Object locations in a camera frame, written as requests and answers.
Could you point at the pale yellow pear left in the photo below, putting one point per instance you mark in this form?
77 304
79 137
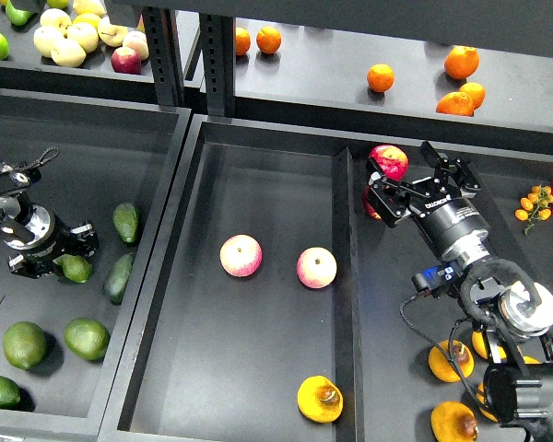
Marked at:
44 39

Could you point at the black shelf post left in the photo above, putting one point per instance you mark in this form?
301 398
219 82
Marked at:
164 55

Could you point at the orange back left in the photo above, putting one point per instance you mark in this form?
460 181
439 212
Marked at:
242 42

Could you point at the yellow pear bottom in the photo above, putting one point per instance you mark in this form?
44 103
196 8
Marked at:
452 421

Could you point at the pink apple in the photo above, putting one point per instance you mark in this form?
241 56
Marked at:
240 255
316 267

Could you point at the orange cherry tomato cluster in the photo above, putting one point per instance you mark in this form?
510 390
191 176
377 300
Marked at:
535 207

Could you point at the round green avocado left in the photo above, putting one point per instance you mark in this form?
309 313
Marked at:
24 345

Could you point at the orange small right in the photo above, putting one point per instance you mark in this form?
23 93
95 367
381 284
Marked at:
475 91

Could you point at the round green avocado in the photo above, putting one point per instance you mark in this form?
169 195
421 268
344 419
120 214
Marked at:
24 345
87 338

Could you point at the upright dark avocado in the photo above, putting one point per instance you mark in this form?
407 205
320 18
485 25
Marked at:
125 218

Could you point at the black shelf post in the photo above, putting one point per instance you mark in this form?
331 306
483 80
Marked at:
164 55
217 37

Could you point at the bright red apple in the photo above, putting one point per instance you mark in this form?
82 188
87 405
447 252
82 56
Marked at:
391 159

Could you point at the pale yellow pear right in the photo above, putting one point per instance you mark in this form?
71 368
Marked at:
111 34

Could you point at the red apple on shelf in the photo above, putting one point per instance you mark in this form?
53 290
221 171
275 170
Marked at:
126 60

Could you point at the round green avocado right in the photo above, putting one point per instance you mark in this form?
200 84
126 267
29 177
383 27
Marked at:
87 338

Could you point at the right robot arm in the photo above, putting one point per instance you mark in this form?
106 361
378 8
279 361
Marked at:
519 395

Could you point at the dark red apple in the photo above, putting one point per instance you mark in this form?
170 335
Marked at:
367 204

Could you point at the pale yellow pear centre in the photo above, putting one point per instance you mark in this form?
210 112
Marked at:
85 35

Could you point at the black bin divider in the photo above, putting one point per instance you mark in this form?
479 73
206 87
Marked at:
494 292
346 340

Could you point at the orange front right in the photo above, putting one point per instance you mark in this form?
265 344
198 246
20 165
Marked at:
456 103

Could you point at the black bin divider left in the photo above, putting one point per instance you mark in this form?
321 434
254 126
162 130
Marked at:
346 340

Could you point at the black shelf post right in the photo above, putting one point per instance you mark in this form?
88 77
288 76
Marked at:
217 37

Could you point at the pink apple right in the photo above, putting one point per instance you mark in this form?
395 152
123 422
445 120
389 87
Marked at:
316 267

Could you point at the dark avocado by wall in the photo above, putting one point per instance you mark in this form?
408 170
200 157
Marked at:
118 278

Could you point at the orange middle shelf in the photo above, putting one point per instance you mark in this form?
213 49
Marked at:
380 78

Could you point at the large orange top right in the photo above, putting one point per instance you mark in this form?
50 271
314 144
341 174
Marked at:
461 62

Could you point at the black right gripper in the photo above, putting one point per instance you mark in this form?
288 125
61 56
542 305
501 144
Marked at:
454 230

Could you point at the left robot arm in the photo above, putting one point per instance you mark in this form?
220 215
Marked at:
38 236

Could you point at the black bin divider right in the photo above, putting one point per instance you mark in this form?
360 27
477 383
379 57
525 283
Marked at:
494 292

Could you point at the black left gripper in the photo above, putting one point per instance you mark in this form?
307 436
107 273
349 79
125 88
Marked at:
36 258

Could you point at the pink apple left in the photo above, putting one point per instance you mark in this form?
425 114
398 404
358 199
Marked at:
240 255

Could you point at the pale pink peach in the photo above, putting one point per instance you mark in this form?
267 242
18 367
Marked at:
137 40

